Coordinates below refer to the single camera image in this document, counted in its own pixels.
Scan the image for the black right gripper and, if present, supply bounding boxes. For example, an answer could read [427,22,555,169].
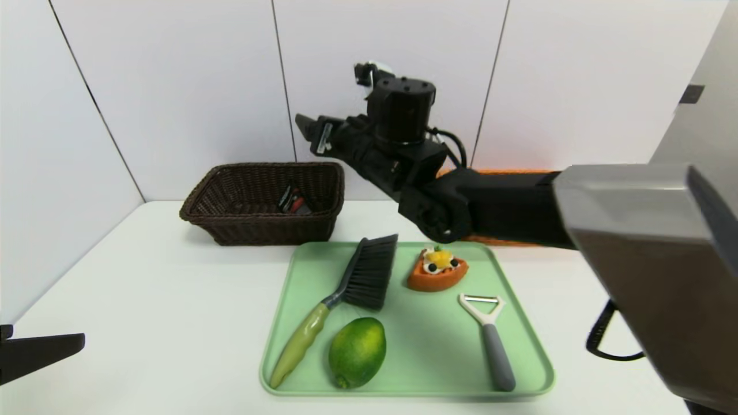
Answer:
[295,113,374,181]

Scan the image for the black cosmetic tube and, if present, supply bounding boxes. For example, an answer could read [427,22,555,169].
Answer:
[278,186,313,216]

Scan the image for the orange toy fruit tart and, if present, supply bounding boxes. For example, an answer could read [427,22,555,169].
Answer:
[407,245,469,292]

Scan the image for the green lime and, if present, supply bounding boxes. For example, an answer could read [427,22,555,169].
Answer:
[328,316,387,389]

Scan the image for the white peeler with grey handle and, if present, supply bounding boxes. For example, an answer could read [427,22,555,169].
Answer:
[458,293,516,392]

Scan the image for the dark brown wicker basket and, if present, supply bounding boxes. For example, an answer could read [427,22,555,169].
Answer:
[179,162,345,247]

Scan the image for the orange wicker basket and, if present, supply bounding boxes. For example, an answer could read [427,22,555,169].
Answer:
[436,167,574,248]

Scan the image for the light green plastic tray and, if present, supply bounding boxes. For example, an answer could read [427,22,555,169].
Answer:
[259,240,555,397]

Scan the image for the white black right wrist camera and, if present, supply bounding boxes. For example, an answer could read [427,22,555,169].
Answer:
[354,61,396,93]

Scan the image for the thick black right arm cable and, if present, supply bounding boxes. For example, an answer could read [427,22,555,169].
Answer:
[430,127,466,169]

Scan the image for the grey brush with green handle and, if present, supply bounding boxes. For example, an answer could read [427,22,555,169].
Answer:
[269,233,398,388]

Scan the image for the thin black looped cable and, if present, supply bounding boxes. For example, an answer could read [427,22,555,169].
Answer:
[586,300,645,362]

